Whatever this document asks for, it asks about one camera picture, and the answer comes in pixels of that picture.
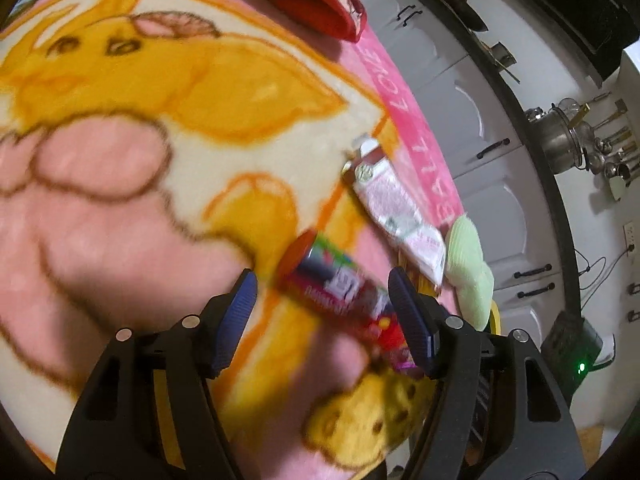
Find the white lower kitchen cabinets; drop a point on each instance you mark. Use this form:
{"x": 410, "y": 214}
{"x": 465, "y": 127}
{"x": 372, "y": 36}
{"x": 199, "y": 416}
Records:
{"x": 475, "y": 125}

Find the colourful snack wrapper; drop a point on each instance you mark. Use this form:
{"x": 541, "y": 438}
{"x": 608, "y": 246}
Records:
{"x": 345, "y": 290}

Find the wall socket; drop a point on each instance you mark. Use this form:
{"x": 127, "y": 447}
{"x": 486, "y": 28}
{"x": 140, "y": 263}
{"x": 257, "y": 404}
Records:
{"x": 630, "y": 239}

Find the hanging kitchen utensils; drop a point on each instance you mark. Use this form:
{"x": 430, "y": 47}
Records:
{"x": 615, "y": 155}

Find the printed blanket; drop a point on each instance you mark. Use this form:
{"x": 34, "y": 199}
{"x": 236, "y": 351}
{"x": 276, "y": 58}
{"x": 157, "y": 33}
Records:
{"x": 150, "y": 160}

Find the small steel pot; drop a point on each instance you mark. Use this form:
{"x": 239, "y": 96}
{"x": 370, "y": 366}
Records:
{"x": 501, "y": 55}

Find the black range hood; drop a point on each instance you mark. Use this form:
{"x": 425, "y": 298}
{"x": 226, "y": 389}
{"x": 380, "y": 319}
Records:
{"x": 570, "y": 5}

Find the yellow trash bin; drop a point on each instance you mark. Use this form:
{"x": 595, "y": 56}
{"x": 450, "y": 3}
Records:
{"x": 495, "y": 317}

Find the light green foam piece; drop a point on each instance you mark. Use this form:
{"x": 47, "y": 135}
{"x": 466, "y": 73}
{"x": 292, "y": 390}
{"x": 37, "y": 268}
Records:
{"x": 467, "y": 265}

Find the pink white packet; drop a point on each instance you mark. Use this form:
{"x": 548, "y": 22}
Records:
{"x": 395, "y": 205}

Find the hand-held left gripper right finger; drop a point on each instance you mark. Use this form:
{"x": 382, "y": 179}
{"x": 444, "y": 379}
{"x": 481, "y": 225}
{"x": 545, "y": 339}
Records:
{"x": 410, "y": 320}

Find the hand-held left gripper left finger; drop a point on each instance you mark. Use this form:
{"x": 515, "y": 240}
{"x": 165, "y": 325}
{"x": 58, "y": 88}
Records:
{"x": 235, "y": 315}

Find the large steel pot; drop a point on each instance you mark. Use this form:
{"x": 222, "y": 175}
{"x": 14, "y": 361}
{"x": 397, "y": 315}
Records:
{"x": 557, "y": 137}

